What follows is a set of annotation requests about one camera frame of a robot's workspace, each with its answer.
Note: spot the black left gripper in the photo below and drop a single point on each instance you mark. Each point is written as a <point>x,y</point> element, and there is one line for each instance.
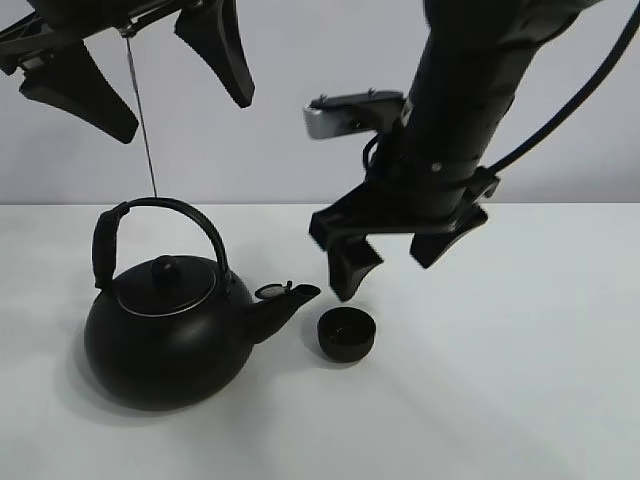
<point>64,75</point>

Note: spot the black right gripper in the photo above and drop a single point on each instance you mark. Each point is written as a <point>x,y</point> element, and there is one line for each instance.
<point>439,214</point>

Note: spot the black round teapot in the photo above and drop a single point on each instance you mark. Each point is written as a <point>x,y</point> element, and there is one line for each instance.
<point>173,331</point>

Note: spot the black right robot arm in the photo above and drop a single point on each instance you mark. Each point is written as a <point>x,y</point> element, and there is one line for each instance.
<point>423,174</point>

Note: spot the small black teacup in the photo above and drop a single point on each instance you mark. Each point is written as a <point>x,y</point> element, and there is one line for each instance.
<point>346,334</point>

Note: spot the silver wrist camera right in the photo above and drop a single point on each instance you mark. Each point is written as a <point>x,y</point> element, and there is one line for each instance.
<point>334,116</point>

